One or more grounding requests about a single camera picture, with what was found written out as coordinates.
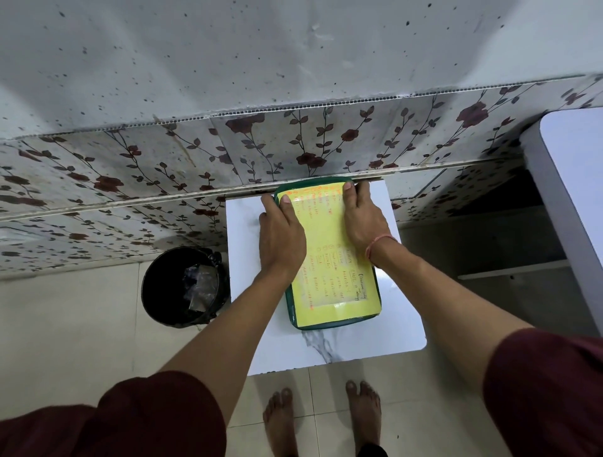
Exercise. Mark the red thread wristband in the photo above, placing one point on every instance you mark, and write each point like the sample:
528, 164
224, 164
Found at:
375, 242

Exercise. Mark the person's right foot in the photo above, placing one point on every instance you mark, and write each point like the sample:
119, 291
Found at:
363, 414

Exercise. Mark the maroon sleeve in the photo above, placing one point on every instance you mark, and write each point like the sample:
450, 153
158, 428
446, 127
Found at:
132, 419
551, 395

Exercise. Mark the person's foot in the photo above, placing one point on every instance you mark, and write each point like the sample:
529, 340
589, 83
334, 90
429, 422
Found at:
280, 423
363, 414

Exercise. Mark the person's left foot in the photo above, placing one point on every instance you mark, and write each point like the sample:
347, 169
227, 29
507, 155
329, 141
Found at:
280, 423

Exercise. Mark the person's right fingers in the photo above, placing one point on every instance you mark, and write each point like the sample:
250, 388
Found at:
349, 197

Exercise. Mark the white marble side table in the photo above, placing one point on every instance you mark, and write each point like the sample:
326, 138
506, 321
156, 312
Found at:
362, 341

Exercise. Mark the person's left forearm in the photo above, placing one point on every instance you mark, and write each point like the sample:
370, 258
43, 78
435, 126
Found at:
235, 343

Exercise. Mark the yellow handwritten paper sheet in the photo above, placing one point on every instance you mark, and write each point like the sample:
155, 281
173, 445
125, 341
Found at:
332, 282

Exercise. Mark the person's left fingers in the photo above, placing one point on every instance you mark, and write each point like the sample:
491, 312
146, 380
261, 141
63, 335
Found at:
286, 207

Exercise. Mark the black trash bin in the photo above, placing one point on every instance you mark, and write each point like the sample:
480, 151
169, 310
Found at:
160, 287

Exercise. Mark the person's left hand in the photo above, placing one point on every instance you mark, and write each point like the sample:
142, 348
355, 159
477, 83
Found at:
282, 245

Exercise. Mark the clear plastic waste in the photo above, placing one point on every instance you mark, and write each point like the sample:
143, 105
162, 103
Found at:
201, 287

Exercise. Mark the person's right forearm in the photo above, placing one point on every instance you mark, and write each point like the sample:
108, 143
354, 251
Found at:
452, 310

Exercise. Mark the person's right hand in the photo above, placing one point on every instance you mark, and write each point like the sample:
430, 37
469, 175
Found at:
365, 221

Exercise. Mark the green plastic tray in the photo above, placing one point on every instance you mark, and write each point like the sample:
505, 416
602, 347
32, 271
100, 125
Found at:
290, 310

